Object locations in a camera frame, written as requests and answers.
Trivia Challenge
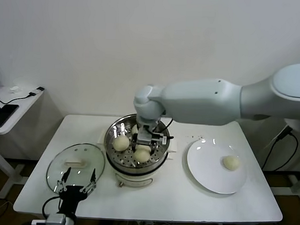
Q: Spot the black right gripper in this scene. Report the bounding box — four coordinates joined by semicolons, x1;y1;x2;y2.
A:
130;134;158;160

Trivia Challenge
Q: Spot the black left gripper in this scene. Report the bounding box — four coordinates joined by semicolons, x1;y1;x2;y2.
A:
55;166;99;216

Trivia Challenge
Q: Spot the round glass pot lid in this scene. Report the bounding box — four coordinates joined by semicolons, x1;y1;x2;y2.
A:
45;141;107;198

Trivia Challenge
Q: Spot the stainless steel steamer basket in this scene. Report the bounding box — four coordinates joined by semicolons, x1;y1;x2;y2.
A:
97;112;180;170

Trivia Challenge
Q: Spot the round white plate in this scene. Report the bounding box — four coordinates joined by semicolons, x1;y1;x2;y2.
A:
185;137;250;196

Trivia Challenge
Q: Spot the black tablet device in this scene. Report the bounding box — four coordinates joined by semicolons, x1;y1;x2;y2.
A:
0;104;19;130

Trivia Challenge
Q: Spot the white side table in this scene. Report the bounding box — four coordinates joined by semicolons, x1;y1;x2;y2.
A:
0;85;46;202

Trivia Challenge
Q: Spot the white side desk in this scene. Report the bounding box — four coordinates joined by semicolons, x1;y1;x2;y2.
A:
270;170;300;198

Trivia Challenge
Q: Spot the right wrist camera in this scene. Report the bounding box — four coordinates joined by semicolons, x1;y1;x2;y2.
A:
152;132;169;146

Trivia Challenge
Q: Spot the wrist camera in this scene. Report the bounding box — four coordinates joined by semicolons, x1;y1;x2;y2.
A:
45;214;68;225
152;132;169;146

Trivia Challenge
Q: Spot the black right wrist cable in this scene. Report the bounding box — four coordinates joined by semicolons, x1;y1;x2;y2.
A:
155;117;175;140

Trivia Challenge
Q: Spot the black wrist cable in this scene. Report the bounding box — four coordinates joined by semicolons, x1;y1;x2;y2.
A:
155;117;175;140
42;196;62;218

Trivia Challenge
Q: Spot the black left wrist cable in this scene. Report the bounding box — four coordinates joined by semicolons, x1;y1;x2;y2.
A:
42;196;62;218

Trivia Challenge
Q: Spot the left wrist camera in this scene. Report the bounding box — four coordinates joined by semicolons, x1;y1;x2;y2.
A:
45;214;68;225

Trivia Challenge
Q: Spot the black charging cable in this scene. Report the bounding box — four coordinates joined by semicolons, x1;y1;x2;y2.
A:
0;85;46;106

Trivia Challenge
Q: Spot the thin white cable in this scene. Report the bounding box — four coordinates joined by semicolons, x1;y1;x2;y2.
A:
260;127;289;151

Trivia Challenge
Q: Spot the black power adapter cable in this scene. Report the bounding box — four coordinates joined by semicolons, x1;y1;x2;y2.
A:
261;122;300;172

